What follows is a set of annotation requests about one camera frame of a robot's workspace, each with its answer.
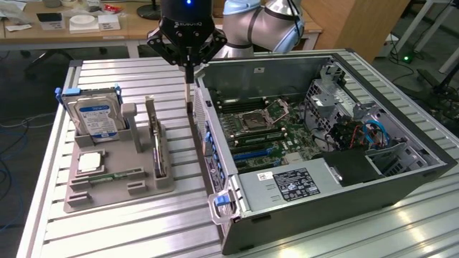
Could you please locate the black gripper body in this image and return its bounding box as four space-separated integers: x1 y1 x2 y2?
159 0 216 51

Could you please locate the graphics card with black fan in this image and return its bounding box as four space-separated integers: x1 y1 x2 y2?
144 95 169 179

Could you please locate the black round lamp base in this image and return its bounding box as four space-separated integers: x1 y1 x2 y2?
136 4 161 20

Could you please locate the plain white box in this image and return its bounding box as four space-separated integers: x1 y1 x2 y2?
97 15 120 32

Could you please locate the red package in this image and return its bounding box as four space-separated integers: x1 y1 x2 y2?
103 2 125 15

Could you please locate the beige card retention lever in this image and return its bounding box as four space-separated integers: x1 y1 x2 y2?
185 63 209 105

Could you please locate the white box with round recess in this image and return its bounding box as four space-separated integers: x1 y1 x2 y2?
68 15 101 34

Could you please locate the open socket cover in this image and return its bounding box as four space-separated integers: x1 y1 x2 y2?
263 98 292 119

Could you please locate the CPU socket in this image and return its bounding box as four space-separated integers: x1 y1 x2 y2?
239 111 271 133

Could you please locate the white box with black top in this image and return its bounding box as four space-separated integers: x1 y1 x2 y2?
35 12 68 31

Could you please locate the hard disk in blue caddy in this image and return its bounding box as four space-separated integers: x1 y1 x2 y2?
53 83 125 142

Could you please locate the black chair base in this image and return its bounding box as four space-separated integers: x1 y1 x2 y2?
20 47 109 79

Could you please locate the black RAM stick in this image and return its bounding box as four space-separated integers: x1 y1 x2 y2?
235 131 288 146

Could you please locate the perforated metal disk bay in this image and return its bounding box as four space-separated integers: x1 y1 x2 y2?
303 77 360 127

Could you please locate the wooden desk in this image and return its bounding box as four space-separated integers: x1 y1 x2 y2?
0 0 323 59

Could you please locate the grey printed parts rack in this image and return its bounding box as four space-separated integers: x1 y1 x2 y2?
63 102 177 214

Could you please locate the green motherboard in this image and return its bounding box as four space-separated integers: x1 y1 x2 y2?
215 96 323 174

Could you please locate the wooden cabinet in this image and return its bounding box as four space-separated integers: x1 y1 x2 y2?
311 0 412 62

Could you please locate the clear plastic bag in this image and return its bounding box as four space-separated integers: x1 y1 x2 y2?
0 0 27 21

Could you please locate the silver CPU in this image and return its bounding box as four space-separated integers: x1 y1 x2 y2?
77 153 103 173

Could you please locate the green RAM stick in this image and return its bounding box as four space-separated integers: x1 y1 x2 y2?
88 169 143 186

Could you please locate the grey power supply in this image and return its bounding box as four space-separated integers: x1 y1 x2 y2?
237 158 345 213

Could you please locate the black floor stand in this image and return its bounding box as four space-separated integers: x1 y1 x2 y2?
415 68 459 122

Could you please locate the grey slanted disk bay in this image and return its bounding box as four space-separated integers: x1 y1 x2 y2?
364 142 428 178

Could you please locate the open black PC case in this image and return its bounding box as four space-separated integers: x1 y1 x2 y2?
185 53 459 256

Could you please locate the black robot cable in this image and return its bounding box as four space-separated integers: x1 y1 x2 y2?
287 0 305 49

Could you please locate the black wire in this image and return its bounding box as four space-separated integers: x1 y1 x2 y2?
300 102 336 151

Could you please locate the white floor cable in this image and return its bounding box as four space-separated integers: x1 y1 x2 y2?
0 112 55 130

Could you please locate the red wire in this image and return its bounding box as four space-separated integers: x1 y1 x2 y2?
349 125 364 147

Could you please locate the blue wire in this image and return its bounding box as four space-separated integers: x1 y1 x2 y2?
359 121 392 150

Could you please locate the blue floor cable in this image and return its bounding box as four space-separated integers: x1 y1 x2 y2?
0 118 31 232

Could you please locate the white desk frame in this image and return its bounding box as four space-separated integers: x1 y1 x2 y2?
391 0 459 74

